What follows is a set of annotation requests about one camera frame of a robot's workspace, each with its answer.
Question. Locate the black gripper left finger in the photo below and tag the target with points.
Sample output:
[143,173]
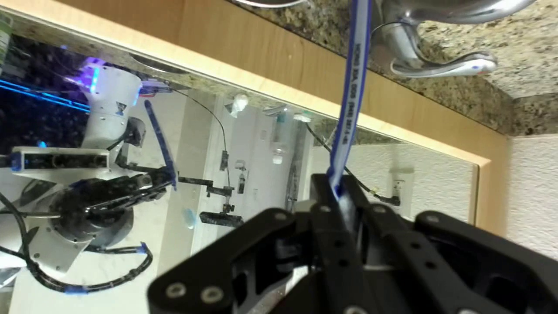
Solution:
[232,275]

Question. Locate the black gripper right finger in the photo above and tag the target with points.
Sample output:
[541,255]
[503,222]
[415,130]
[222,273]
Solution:
[449,266]

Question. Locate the blue white toothbrush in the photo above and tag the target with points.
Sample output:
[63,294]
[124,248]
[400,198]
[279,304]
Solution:
[354,84]

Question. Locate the wood framed mirror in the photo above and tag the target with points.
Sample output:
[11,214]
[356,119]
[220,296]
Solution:
[159,172]

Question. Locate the chrome sink faucet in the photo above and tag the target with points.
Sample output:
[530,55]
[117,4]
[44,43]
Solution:
[428,39]

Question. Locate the white oval sink basin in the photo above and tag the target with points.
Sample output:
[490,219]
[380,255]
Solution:
[271,4]

